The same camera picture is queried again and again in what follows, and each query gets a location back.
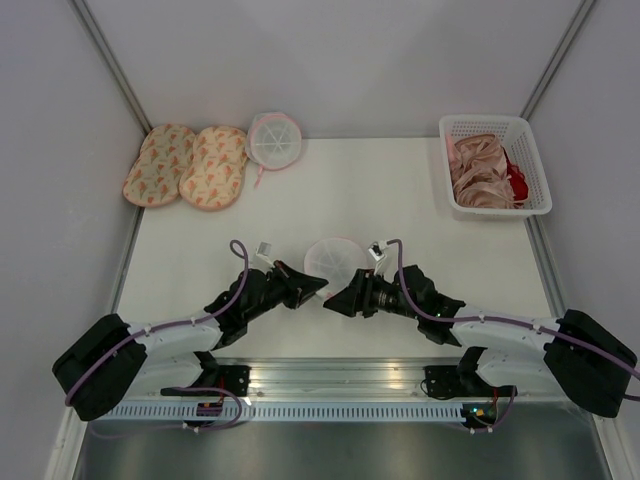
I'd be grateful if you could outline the white plastic basket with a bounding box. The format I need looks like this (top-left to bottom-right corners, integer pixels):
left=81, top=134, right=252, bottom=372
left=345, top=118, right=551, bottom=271
left=439, top=114, right=552, bottom=220

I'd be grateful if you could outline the right floral peach laundry bag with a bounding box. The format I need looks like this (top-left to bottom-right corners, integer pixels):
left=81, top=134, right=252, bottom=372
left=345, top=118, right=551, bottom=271
left=179, top=126, right=248, bottom=211

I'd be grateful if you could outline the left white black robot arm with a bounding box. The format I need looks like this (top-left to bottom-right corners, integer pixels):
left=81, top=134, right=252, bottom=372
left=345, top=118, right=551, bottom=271
left=52, top=260, right=328, bottom=421

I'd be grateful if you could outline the white pink mesh laundry bag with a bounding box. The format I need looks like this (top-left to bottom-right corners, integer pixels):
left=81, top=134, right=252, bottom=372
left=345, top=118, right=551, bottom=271
left=304, top=237, right=368, bottom=301

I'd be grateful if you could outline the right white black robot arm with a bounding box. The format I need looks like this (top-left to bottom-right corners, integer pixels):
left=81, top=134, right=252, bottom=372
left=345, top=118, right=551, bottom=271
left=323, top=265, right=637, bottom=418

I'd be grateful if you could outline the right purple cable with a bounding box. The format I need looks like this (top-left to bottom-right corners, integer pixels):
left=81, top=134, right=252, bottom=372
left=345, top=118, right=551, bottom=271
left=382, top=238, right=640, bottom=435

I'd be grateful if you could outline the white slotted cable duct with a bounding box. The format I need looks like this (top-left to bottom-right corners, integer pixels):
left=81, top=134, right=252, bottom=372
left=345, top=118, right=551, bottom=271
left=100, top=399, right=464, bottom=423

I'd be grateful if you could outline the floral peach laundry bag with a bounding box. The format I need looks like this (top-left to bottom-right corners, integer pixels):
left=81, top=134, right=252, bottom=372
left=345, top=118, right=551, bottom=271
left=179, top=126, right=248, bottom=211
left=122, top=124, right=196, bottom=208

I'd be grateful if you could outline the pink bras pile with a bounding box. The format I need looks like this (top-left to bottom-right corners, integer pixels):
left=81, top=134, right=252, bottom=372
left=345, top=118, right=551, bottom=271
left=446, top=133, right=516, bottom=209

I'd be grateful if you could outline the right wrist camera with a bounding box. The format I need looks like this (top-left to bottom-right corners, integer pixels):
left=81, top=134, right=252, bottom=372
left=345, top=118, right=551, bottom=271
left=368, top=241, right=389, bottom=276

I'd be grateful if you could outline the red bra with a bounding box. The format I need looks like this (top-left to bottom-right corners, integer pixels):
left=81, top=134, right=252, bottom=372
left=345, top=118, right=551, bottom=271
left=503, top=149, right=529, bottom=205

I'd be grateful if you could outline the aluminium frame post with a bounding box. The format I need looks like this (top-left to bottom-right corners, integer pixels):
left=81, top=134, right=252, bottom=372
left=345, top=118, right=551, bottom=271
left=520, top=0, right=599, bottom=121
left=68, top=0, right=152, bottom=134

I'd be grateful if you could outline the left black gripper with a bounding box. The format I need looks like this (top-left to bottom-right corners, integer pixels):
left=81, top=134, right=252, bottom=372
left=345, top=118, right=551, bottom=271
left=244, top=260, right=328, bottom=323

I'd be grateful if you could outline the right aluminium frame post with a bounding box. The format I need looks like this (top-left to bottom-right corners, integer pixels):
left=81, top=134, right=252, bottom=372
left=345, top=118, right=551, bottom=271
left=520, top=0, right=599, bottom=121

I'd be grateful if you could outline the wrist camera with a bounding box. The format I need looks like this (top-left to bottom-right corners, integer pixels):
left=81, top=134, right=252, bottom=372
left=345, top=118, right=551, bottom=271
left=254, top=242, right=273, bottom=265
left=368, top=241, right=389, bottom=276

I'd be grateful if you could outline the left floral peach laundry bag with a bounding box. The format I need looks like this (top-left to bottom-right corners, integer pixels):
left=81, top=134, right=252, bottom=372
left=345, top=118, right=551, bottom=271
left=122, top=124, right=196, bottom=208

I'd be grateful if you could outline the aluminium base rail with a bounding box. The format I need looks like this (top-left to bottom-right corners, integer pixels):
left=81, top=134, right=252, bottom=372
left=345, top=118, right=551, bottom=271
left=77, top=355, right=615, bottom=402

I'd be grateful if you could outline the left aluminium frame post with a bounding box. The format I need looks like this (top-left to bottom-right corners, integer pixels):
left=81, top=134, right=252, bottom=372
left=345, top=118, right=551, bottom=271
left=68, top=0, right=152, bottom=134

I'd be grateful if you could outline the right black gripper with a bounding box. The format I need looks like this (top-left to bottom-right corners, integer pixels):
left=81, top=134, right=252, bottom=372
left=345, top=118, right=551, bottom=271
left=322, top=269, right=421, bottom=320

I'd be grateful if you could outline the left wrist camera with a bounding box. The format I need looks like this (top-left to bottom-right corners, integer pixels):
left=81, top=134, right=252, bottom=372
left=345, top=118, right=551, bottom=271
left=254, top=242, right=273, bottom=265

